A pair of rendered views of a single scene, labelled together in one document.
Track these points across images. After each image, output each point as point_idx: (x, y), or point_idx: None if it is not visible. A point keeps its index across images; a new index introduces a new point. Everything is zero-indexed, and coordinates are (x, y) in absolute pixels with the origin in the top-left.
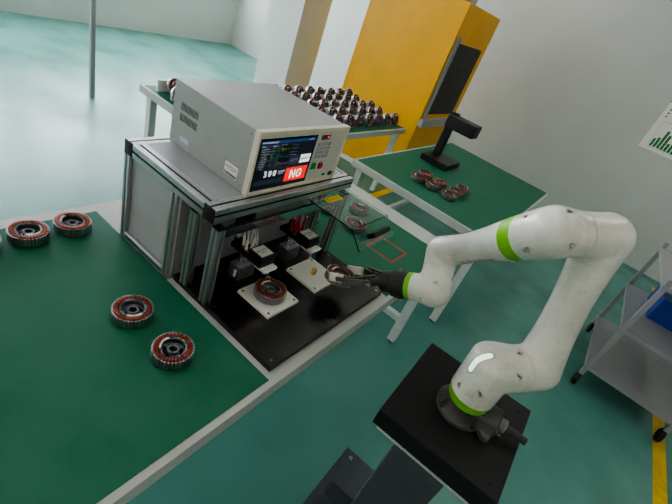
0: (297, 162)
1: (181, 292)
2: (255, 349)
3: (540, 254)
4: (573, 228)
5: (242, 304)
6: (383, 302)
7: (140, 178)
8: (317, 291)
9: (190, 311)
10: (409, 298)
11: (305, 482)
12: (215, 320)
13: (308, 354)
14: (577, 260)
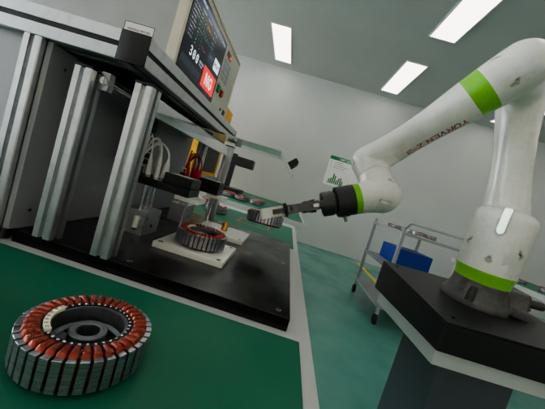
0: (212, 66)
1: (40, 255)
2: (245, 302)
3: (532, 80)
4: None
5: (171, 256)
6: (296, 252)
7: None
8: (242, 243)
9: (79, 276)
10: (364, 208)
11: None
12: (139, 283)
13: (298, 300)
14: (523, 106)
